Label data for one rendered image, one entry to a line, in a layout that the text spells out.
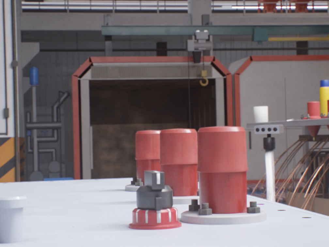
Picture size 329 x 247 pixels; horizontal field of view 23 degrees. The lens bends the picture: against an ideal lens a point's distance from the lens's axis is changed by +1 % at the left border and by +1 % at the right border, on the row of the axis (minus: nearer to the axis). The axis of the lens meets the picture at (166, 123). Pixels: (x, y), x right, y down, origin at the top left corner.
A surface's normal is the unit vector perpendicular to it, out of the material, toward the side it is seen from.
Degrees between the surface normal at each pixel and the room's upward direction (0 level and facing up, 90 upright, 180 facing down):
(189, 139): 89
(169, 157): 89
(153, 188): 90
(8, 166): 90
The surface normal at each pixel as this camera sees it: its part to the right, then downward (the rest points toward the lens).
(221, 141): -0.07, -0.03
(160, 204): 0.18, -0.02
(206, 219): -0.45, 0.00
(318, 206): -0.97, 0.02
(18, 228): 0.78, -0.03
